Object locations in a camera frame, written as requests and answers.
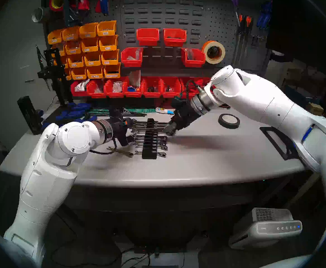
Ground white wall switch plate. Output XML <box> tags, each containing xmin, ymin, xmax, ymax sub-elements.
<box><xmin>20</xmin><ymin>65</ymin><xmax>34</xmax><ymax>82</ymax></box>

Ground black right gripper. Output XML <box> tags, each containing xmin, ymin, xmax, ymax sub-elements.
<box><xmin>162</xmin><ymin>101</ymin><xmax>200</xmax><ymax>137</ymax></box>

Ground black monitor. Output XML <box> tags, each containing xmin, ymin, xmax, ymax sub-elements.
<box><xmin>265</xmin><ymin>0</ymin><xmax>326</xmax><ymax>82</ymax></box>

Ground black perforated cylinder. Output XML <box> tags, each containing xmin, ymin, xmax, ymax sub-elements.
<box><xmin>17</xmin><ymin>96</ymin><xmax>44</xmax><ymax>135</ymax></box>

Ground blue handled pliers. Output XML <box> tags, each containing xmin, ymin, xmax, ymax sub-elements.
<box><xmin>256</xmin><ymin>1</ymin><xmax>273</xmax><ymax>31</ymax></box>

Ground yellow bin labelled M3-12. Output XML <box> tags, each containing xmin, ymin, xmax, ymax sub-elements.
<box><xmin>67</xmin><ymin>54</ymin><xmax>85</xmax><ymax>68</ymax></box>

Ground red bin with white bags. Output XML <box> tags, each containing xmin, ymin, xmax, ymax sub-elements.
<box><xmin>70</xmin><ymin>80</ymin><xmax>92</xmax><ymax>97</ymax></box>

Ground red bin with red drivers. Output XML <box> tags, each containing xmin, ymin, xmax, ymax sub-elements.
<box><xmin>179</xmin><ymin>77</ymin><xmax>205</xmax><ymax>98</ymax></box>

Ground chrome 3/8 inch wrench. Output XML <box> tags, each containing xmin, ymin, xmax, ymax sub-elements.
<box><xmin>134</xmin><ymin>138</ymin><xmax>168</xmax><ymax>144</ymax></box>

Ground orange black screwdriver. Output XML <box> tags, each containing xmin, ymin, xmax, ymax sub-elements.
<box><xmin>244</xmin><ymin>16</ymin><xmax>253</xmax><ymax>65</ymax></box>
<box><xmin>236</xmin><ymin>15</ymin><xmax>244</xmax><ymax>64</ymax></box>

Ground yellow bin labelled M3-6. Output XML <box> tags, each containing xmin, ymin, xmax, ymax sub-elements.
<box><xmin>101</xmin><ymin>49</ymin><xmax>120</xmax><ymax>65</ymax></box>

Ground yellow bin labelled M3-8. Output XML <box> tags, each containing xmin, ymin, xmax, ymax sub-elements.
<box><xmin>84</xmin><ymin>51</ymin><xmax>102</xmax><ymax>66</ymax></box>

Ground red yellow tape roll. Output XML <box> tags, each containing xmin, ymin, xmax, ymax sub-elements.
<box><xmin>49</xmin><ymin>0</ymin><xmax>68</xmax><ymax>12</ymax></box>

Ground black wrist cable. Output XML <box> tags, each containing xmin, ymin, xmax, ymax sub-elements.
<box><xmin>185</xmin><ymin>80</ymin><xmax>206</xmax><ymax>101</ymax></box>
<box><xmin>90</xmin><ymin>138</ymin><xmax>118</xmax><ymax>155</ymax></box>

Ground black extrusion stand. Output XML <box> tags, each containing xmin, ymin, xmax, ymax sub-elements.
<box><xmin>37</xmin><ymin>48</ymin><xmax>71</xmax><ymax>107</ymax></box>

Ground red bin with manual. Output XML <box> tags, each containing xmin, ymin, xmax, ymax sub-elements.
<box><xmin>123</xmin><ymin>77</ymin><xmax>144</xmax><ymax>98</ymax></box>

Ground green cutting mat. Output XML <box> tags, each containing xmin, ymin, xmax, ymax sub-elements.
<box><xmin>90</xmin><ymin>107</ymin><xmax>156</xmax><ymax>114</ymax></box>

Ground black stand frame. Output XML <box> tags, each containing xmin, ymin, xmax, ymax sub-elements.
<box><xmin>260</xmin><ymin>126</ymin><xmax>300</xmax><ymax>161</ymax></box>

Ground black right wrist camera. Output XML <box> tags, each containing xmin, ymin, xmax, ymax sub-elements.
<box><xmin>170</xmin><ymin>95</ymin><xmax>189</xmax><ymax>109</ymax></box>

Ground chrome 5/16 inch wrench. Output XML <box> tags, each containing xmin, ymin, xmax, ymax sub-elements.
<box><xmin>135</xmin><ymin>144</ymin><xmax>168</xmax><ymax>151</ymax></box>

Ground blue red handled cutter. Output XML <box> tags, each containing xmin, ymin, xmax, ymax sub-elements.
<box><xmin>95</xmin><ymin>0</ymin><xmax>111</xmax><ymax>15</ymax></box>

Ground chrome 3/4 inch wrench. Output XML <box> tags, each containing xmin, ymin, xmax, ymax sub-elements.
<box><xmin>132</xmin><ymin>118</ymin><xmax>174</xmax><ymax>129</ymax></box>

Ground grey tool wall panel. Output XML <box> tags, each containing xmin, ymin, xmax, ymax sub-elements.
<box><xmin>42</xmin><ymin>0</ymin><xmax>272</xmax><ymax>75</ymax></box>

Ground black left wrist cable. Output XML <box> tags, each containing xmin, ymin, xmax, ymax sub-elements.
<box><xmin>90</xmin><ymin>138</ymin><xmax>118</xmax><ymax>155</ymax></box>

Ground yellow bin labelled M3-4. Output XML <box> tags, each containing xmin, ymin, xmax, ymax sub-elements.
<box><xmin>99</xmin><ymin>35</ymin><xmax>119</xmax><ymax>51</ymax></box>

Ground black hanging clamp tool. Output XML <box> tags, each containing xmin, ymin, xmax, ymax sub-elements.
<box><xmin>63</xmin><ymin>0</ymin><xmax>82</xmax><ymax>26</ymax></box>

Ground white air purifier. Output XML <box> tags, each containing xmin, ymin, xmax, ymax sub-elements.
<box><xmin>228</xmin><ymin>207</ymin><xmax>303</xmax><ymax>250</ymax></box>

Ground chrome 7/16 inch wrench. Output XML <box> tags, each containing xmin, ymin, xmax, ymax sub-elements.
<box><xmin>135</xmin><ymin>134</ymin><xmax>168</xmax><ymax>140</ymax></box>

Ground red stacking bin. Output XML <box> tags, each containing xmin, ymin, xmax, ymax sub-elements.
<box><xmin>161</xmin><ymin>76</ymin><xmax>182</xmax><ymax>98</ymax></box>
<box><xmin>86</xmin><ymin>80</ymin><xmax>107</xmax><ymax>99</ymax></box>

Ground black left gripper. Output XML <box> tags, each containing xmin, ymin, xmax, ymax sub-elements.
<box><xmin>111</xmin><ymin>108</ymin><xmax>138</xmax><ymax>147</ymax></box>

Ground chrome 11/32 inch wrench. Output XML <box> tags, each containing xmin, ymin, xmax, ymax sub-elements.
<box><xmin>134</xmin><ymin>141</ymin><xmax>168</xmax><ymax>147</ymax></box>

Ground cream masking tape roll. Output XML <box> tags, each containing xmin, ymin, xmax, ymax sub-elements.
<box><xmin>201</xmin><ymin>41</ymin><xmax>226</xmax><ymax>64</ymax></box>

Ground black wrench holder rack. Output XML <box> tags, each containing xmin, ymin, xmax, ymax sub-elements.
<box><xmin>142</xmin><ymin>118</ymin><xmax>158</xmax><ymax>160</ymax></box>

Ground chrome 5/8 inch wrench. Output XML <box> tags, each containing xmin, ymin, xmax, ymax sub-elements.
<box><xmin>134</xmin><ymin>126</ymin><xmax>167</xmax><ymax>134</ymax></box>

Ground yellow bin labelled M2.5-5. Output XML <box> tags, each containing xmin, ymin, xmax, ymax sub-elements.
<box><xmin>86</xmin><ymin>65</ymin><xmax>105</xmax><ymax>79</ymax></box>

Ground white plastic bags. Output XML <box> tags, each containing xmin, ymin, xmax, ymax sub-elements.
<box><xmin>74</xmin><ymin>80</ymin><xmax>90</xmax><ymax>92</ymax></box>

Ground red bin with black parts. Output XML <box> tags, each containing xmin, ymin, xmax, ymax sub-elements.
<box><xmin>142</xmin><ymin>76</ymin><xmax>163</xmax><ymax>98</ymax></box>

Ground red bin with clear bag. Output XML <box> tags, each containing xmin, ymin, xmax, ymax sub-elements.
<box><xmin>104</xmin><ymin>78</ymin><xmax>126</xmax><ymax>98</ymax></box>

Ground yellow bin labelled M4X4X6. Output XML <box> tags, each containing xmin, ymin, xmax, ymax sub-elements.
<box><xmin>65</xmin><ymin>39</ymin><xmax>82</xmax><ymax>55</ymax></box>

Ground yellow bin labelled M4-0.7 HEX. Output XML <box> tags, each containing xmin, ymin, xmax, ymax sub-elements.
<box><xmin>104</xmin><ymin>62</ymin><xmax>122</xmax><ymax>79</ymax></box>

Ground red wall bin with bags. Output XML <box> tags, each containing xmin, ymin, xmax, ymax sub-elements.
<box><xmin>121</xmin><ymin>47</ymin><xmax>144</xmax><ymax>68</ymax></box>
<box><xmin>181</xmin><ymin>48</ymin><xmax>206</xmax><ymax>68</ymax></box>

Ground small cardboard box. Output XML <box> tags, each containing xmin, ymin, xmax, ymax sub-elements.
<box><xmin>307</xmin><ymin>103</ymin><xmax>324</xmax><ymax>116</ymax></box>

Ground yellow bin labelled M2.5-6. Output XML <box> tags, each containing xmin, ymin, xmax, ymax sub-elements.
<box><xmin>70</xmin><ymin>67</ymin><xmax>88</xmax><ymax>80</ymax></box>

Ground clear bag with manual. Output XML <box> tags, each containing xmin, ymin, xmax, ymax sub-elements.
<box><xmin>128</xmin><ymin>70</ymin><xmax>141</xmax><ymax>88</ymax></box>

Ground yellow bin labelled M4-6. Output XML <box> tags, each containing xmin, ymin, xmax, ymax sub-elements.
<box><xmin>81</xmin><ymin>37</ymin><xmax>100</xmax><ymax>53</ymax></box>

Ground grey robot pedestal base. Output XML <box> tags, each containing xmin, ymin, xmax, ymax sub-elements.
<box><xmin>110</xmin><ymin>228</ymin><xmax>209</xmax><ymax>268</ymax></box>

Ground grey tape roll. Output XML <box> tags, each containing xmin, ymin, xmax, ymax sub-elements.
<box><xmin>31</xmin><ymin>6</ymin><xmax>45</xmax><ymax>23</ymax></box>

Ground dark blue crate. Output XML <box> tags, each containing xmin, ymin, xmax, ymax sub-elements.
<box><xmin>283</xmin><ymin>85</ymin><xmax>305</xmax><ymax>104</ymax></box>

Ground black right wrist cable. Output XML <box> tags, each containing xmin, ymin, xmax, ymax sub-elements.
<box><xmin>185</xmin><ymin>80</ymin><xmax>206</xmax><ymax>101</ymax></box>

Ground black tape roll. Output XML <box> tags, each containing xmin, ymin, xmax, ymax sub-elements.
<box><xmin>218</xmin><ymin>113</ymin><xmax>240</xmax><ymax>130</ymax></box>

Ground yellow bin labelled M3X5X4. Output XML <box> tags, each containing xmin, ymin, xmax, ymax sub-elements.
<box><xmin>47</xmin><ymin>29</ymin><xmax>64</xmax><ymax>45</ymax></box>

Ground black power strip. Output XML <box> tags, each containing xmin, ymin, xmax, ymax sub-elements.
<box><xmin>134</xmin><ymin>244</ymin><xmax>187</xmax><ymax>255</ymax></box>

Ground small chrome ratcheting wrench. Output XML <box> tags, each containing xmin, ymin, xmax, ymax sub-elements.
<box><xmin>109</xmin><ymin>147</ymin><xmax>134</xmax><ymax>158</ymax></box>

